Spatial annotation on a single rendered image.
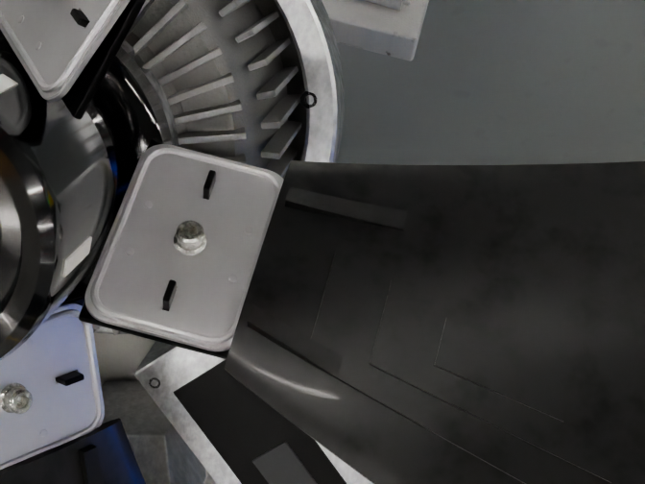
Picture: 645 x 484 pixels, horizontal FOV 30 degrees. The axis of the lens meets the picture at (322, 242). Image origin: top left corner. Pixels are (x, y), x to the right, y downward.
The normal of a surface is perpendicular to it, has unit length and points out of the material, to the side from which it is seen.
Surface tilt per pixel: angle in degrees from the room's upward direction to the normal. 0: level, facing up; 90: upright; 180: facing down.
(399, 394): 11
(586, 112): 90
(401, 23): 0
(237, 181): 0
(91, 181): 72
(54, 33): 48
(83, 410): 53
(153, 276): 0
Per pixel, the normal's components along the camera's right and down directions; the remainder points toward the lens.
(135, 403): -0.07, -0.96
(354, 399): 0.10, -0.35
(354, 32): -0.24, 0.82
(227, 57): 0.80, -0.24
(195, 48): -0.04, 0.25
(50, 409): 0.68, 0.15
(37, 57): -0.67, -0.30
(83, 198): 0.98, -0.09
